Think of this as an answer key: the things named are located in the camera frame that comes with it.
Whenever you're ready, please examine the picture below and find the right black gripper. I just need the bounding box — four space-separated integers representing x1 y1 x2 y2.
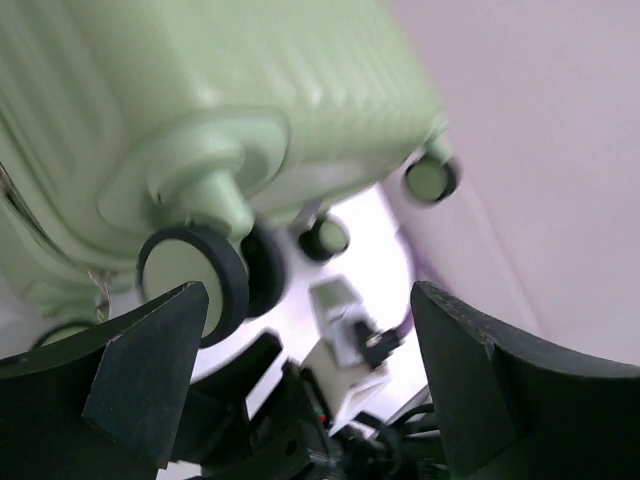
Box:
170 332 440 479

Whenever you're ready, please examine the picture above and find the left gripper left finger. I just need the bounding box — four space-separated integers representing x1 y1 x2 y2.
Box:
1 282 208 480

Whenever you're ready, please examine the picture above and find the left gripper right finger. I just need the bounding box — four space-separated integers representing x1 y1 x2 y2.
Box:
411 281 639 479

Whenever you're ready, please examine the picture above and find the green suitcase with blue lining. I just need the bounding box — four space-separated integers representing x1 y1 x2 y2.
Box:
1 1 459 347

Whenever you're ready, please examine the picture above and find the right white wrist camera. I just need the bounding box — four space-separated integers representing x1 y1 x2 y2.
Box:
302 276 402 436

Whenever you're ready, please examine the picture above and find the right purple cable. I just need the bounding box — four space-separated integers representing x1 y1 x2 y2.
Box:
389 294 424 346

